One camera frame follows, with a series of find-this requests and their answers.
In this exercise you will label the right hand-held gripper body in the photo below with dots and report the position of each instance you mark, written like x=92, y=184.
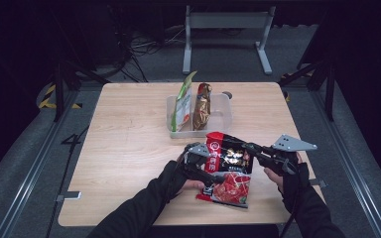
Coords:
x=292, y=143

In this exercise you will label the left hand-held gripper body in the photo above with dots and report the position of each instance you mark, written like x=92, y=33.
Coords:
x=196, y=158

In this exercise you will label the red and black snack bag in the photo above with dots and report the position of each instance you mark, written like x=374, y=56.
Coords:
x=231, y=165

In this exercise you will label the clear plastic container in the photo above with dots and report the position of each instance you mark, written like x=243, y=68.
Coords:
x=220, y=115

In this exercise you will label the gold brown snack bag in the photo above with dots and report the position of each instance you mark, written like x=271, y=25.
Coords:
x=202, y=109

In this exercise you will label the green and white snack bag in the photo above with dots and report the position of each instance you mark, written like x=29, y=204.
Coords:
x=182, y=105

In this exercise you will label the person's left hand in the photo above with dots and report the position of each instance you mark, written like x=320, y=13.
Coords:
x=175, y=178

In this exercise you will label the person's right hand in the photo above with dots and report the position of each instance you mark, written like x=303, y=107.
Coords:
x=294, y=183

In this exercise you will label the small dark round disc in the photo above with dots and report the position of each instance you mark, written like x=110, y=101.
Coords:
x=228, y=95

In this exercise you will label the black metal stand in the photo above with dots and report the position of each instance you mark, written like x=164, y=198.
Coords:
x=329, y=86
x=59, y=89

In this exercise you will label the grey metal stand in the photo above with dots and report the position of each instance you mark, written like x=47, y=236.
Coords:
x=228, y=20

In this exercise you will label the yellow black hazard tape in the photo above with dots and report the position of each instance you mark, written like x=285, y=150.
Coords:
x=48, y=99

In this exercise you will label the metal table bracket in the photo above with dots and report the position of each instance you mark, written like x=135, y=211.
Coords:
x=67, y=196
x=319, y=182

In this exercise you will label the aluminium floor rail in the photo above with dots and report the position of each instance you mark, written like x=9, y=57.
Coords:
x=29, y=172
x=350, y=165

